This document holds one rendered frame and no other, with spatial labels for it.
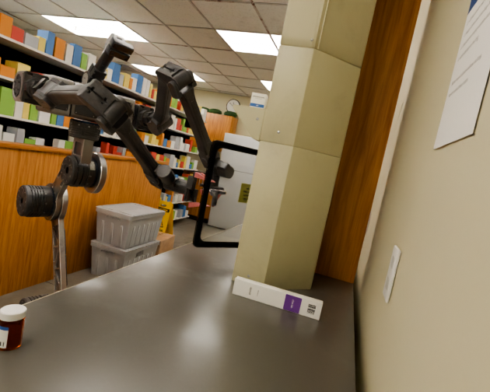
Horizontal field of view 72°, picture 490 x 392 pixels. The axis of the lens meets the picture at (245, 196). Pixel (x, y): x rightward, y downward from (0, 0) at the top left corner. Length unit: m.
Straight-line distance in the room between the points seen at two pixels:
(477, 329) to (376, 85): 1.20
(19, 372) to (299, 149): 0.86
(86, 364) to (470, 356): 0.57
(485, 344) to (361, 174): 1.12
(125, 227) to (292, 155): 2.40
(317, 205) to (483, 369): 0.88
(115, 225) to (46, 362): 2.68
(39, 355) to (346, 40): 1.13
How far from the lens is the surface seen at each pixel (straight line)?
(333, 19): 1.20
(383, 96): 1.46
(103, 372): 0.68
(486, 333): 0.35
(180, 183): 1.36
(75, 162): 1.72
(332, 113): 1.16
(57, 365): 0.70
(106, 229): 3.41
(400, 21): 1.56
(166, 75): 1.40
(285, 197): 1.08
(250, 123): 1.11
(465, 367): 0.38
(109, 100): 1.16
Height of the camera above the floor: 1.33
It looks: 6 degrees down
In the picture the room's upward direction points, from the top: 11 degrees clockwise
